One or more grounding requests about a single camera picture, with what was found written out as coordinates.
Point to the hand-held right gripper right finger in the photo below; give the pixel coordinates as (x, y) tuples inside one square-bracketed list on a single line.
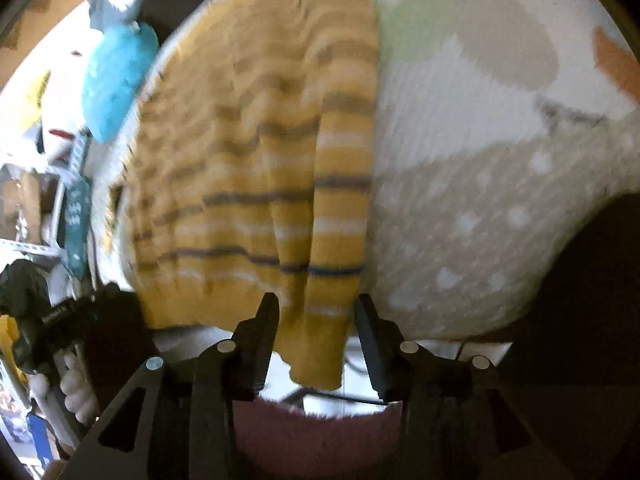
[(368, 340)]

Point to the teal patterned box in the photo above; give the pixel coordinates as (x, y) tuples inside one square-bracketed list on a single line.
[(76, 210)]

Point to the teal plush cushion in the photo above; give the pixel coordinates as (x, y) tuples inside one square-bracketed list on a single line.
[(117, 80)]

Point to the pink cloth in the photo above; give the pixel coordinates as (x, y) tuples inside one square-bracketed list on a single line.
[(315, 440)]

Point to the white heart patterned blanket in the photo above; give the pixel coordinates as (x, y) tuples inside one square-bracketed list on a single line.
[(475, 200)]

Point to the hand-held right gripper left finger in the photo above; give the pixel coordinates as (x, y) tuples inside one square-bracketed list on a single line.
[(265, 332)]

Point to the yellow striped knit sweater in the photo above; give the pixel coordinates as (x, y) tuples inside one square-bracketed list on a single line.
[(250, 160)]

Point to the person's left hand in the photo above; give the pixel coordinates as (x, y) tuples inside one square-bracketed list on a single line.
[(77, 390)]

